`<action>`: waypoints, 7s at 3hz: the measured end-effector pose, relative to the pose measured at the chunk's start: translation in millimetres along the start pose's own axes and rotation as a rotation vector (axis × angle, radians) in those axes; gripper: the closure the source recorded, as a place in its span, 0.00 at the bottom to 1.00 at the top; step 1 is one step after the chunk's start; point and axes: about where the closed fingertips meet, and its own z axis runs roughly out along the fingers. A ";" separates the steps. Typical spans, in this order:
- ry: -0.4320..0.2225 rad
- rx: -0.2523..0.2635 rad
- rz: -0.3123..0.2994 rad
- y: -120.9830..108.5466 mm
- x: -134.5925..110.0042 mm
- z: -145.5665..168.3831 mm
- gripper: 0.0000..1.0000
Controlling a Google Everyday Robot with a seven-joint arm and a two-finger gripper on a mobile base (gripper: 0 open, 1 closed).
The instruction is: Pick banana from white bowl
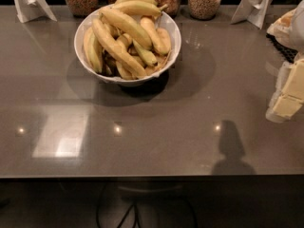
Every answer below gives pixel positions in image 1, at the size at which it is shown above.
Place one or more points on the large banana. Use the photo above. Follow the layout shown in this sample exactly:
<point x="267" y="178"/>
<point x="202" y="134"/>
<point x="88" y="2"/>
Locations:
<point x="127" y="24"/>

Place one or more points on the top banana with stem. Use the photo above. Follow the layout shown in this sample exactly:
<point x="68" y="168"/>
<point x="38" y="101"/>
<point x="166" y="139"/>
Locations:
<point x="140" y="8"/>

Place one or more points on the far right short banana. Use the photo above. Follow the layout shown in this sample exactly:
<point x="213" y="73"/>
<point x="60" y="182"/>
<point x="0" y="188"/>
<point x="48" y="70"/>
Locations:
<point x="165" y="38"/>

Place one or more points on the long front banana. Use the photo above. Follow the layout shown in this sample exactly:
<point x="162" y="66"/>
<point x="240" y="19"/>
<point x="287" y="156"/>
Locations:
<point x="116" y="50"/>

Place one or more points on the right grain glass jar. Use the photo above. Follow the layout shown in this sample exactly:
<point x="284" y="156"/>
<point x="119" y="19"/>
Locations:
<point x="203" y="9"/>

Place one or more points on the left edge banana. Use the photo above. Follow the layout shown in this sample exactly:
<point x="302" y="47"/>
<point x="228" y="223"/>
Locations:
<point x="93" y="51"/>

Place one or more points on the white paper stand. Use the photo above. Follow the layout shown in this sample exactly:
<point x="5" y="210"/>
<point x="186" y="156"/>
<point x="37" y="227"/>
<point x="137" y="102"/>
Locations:
<point x="28" y="10"/>
<point x="253" y="11"/>

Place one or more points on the left white paper stand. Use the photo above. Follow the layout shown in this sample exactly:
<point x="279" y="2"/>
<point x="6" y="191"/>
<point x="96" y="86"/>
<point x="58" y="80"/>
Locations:
<point x="28" y="10"/>

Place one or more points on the right white paper stand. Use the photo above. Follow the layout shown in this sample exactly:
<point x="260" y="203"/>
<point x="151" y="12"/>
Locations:
<point x="253" y="11"/>

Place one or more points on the black mesh mat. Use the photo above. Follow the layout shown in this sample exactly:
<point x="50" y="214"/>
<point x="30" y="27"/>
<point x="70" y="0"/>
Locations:
<point x="287" y="53"/>

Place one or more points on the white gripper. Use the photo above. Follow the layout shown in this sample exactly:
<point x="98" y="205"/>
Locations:
<point x="297" y="28"/>

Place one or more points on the white bowl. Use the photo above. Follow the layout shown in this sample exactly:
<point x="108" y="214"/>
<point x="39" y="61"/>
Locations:
<point x="165" y="22"/>

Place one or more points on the right curved banana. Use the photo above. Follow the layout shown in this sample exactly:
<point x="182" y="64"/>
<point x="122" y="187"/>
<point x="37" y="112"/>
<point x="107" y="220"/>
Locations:
<point x="148" y="23"/>

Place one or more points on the greenish centre banana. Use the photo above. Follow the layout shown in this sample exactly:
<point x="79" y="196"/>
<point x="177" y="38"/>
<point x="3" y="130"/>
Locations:
<point x="146" y="55"/>

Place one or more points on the bottom small banana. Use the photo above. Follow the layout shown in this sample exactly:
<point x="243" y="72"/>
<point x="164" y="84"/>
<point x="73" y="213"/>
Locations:
<point x="124" y="73"/>

